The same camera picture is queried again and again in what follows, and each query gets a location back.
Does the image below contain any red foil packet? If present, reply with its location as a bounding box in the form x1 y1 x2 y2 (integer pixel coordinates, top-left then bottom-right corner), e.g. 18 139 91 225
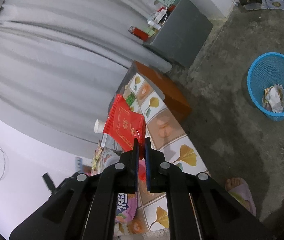
102 94 146 159

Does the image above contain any trash inside basket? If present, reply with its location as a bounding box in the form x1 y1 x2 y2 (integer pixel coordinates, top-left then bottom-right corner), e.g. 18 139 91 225
262 85 284 113

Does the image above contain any blue chip bag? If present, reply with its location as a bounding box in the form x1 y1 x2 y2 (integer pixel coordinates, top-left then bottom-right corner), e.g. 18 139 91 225
115 193 138 223

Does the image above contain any pink slipper foot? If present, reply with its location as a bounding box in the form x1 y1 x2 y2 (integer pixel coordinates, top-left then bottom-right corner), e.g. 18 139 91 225
225 178 256 216

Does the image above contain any white paper cup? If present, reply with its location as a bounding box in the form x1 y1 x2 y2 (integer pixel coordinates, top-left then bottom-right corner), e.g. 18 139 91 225
94 119 105 134

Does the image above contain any patterned tablecloth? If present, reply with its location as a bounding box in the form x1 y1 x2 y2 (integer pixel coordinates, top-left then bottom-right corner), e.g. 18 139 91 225
91 71 210 235

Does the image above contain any green candy packet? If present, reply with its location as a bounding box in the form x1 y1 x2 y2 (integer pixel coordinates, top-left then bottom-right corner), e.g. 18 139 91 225
126 92 135 107

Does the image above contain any grey curtain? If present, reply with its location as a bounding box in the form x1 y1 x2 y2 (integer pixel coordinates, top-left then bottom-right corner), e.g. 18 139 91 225
0 0 171 143

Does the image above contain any blue plastic waste basket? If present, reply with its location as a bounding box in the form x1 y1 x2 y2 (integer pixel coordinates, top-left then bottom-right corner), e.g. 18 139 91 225
247 52 284 121

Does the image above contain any grey cabinet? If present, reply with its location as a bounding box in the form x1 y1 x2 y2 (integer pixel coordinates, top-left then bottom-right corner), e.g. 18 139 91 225
143 0 213 68

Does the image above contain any red thermos bottle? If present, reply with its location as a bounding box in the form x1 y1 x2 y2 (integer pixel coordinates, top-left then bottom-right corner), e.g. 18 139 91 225
128 26 149 42

